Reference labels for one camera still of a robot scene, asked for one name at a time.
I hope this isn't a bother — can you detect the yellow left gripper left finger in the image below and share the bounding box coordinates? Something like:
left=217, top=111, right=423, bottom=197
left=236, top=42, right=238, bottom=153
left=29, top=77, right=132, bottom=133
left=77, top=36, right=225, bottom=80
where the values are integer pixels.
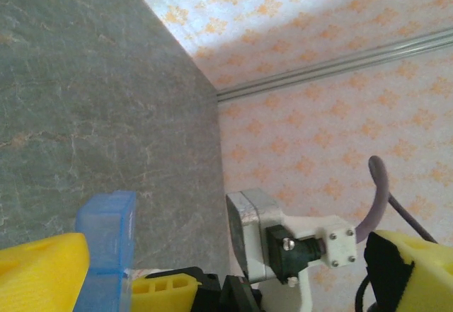
left=0, top=233, right=90, bottom=312

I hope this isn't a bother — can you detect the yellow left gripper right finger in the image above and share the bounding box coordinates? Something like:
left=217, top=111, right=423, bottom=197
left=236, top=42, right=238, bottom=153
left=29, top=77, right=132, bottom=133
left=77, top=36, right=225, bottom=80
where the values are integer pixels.
left=364, top=229, right=453, bottom=312

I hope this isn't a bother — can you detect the blue pill organizer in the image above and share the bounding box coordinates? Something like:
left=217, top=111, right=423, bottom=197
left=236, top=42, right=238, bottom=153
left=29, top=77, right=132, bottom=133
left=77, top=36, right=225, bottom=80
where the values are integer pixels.
left=74, top=190, right=138, bottom=312

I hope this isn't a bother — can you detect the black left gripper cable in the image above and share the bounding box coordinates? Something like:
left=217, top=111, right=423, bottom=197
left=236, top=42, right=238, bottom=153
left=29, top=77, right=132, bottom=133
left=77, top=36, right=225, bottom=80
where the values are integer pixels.
left=355, top=275, right=373, bottom=312

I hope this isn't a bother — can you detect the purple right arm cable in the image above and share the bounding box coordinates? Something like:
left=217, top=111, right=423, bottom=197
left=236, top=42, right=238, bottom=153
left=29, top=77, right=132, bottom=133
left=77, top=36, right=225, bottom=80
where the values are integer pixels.
left=355, top=155, right=440, bottom=248

